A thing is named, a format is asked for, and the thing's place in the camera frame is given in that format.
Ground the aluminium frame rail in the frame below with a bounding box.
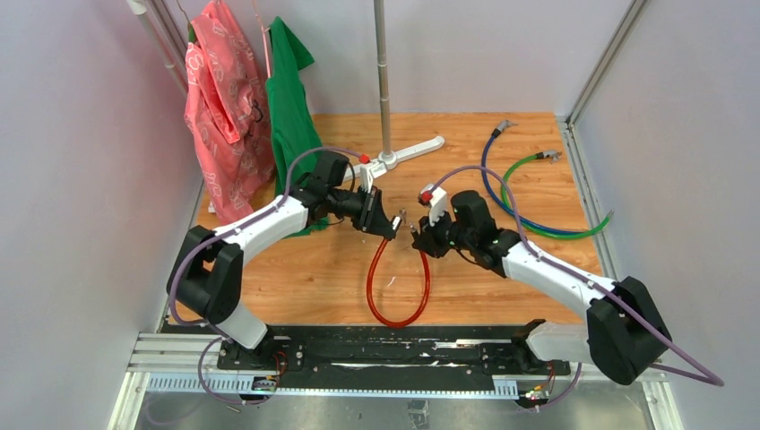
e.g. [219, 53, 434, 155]
[107, 331, 684, 430]

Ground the green t-shirt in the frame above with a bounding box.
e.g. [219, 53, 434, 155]
[264, 16, 332, 238]

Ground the purple cable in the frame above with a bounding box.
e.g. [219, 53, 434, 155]
[418, 165, 726, 410]
[167, 147, 372, 409]

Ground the red cable lock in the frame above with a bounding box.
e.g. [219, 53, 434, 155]
[360, 209, 431, 328]

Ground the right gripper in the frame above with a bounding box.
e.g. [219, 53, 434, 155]
[413, 207, 476, 259]

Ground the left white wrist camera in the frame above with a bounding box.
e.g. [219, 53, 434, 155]
[355, 154, 387, 193]

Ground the blue cable lock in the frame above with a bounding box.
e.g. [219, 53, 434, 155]
[480, 119, 585, 237]

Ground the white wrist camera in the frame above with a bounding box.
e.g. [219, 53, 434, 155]
[355, 154, 387, 193]
[418, 184, 448, 228]

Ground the white clothes rack stand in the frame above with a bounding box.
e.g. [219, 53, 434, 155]
[343, 0, 445, 181]

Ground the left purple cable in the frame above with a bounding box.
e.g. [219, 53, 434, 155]
[167, 147, 372, 409]

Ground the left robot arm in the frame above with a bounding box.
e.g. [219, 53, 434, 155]
[167, 147, 402, 370]

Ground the pink patterned garment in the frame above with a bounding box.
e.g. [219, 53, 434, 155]
[185, 1, 276, 224]

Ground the green cable lock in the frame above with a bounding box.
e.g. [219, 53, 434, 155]
[503, 150, 616, 241]

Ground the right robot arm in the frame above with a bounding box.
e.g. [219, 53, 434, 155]
[412, 185, 671, 385]

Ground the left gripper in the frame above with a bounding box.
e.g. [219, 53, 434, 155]
[328, 185, 396, 237]

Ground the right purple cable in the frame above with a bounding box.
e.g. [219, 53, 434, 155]
[418, 165, 726, 410]

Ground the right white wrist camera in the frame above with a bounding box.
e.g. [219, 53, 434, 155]
[418, 184, 448, 228]

